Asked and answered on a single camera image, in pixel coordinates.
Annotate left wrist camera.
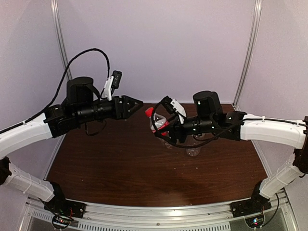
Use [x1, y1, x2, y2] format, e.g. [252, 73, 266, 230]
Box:
[100, 70, 122, 101]

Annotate clear plastic bottle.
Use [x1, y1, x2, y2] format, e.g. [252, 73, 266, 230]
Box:
[186, 135, 201, 157]

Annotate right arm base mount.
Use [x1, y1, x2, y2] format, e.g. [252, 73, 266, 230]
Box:
[230, 181, 272, 229]

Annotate right black braided cable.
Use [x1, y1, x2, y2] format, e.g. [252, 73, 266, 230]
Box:
[153, 101, 308, 148]

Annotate aluminium front rail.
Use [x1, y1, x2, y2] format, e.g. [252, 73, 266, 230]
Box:
[19, 190, 299, 231]

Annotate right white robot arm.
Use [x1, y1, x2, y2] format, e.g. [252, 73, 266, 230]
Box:
[149, 90, 308, 213]

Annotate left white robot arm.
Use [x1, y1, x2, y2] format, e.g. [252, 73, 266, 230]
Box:
[0, 76, 143, 214]

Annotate left black braided cable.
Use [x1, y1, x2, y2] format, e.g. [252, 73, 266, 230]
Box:
[0, 48, 113, 135]

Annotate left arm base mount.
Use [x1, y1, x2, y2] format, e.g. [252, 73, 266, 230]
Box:
[42, 182, 86, 231]

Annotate right aluminium frame post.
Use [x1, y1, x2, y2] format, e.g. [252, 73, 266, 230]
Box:
[233, 0, 262, 108]

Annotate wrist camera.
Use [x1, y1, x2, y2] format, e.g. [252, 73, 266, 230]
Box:
[162, 96, 187, 124]
[100, 70, 122, 101]

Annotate aluminium frame post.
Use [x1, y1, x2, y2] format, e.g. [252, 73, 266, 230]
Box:
[51, 0, 69, 69]
[233, 0, 262, 108]

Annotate black braided cable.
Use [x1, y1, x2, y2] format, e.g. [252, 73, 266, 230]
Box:
[153, 101, 308, 148]
[0, 48, 113, 135]

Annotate left aluminium frame post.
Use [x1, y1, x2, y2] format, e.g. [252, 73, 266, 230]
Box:
[51, 0, 69, 69]

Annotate red bottle cap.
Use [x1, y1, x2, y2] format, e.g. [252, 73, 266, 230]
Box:
[145, 107, 154, 118]

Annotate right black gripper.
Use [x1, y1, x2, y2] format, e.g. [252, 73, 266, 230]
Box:
[154, 113, 215, 145]

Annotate clear cola bottle red label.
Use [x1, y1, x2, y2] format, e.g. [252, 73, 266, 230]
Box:
[145, 107, 172, 149]

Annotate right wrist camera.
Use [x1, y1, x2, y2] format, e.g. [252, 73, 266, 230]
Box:
[162, 96, 187, 124]

